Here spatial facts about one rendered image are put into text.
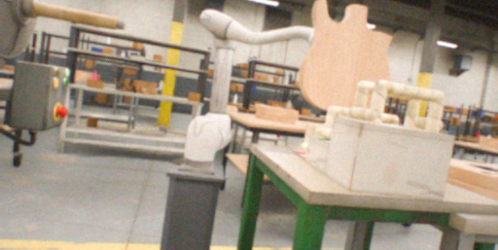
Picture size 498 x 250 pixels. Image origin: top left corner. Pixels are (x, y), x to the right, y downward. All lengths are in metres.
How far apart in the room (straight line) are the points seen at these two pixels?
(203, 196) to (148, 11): 10.91
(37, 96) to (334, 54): 0.97
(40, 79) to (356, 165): 0.92
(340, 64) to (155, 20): 11.13
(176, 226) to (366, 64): 1.14
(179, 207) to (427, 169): 1.11
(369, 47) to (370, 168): 0.55
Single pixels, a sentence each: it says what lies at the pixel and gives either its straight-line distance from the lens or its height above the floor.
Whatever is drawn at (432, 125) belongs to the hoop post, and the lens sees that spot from 0.91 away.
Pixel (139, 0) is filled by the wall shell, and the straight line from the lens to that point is 12.26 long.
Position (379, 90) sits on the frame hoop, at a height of 1.18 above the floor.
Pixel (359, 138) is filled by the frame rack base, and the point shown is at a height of 1.06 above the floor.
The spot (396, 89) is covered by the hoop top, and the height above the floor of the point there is 1.20.
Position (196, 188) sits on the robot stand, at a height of 0.64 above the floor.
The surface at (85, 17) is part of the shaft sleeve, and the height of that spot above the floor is 1.25.
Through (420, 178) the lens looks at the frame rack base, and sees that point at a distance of 0.90.
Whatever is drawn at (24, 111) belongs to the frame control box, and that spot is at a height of 0.98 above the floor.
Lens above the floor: 1.13
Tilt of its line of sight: 3 degrees down
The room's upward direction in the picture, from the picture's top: 9 degrees clockwise
